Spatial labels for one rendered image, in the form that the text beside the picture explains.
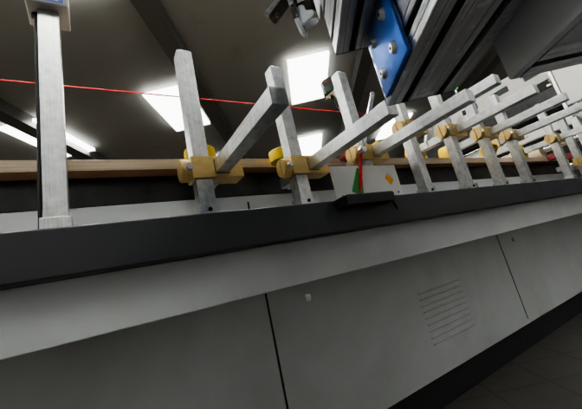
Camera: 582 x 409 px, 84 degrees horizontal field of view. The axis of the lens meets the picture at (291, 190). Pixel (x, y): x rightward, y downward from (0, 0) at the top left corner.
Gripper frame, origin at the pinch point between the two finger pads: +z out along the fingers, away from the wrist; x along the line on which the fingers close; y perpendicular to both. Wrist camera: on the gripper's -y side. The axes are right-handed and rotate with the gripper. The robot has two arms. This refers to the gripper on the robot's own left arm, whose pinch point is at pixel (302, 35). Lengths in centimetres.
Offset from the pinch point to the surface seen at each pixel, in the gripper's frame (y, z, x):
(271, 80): -10.0, 14.3, -6.9
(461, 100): 31.6, 36.8, 0.8
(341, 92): 4.0, 14.8, 13.9
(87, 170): -48, 34, -34
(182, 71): -22.9, 16.5, -27.6
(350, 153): 1.6, 35.6, 12.7
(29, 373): -59, 74, -41
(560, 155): 87, 34, 139
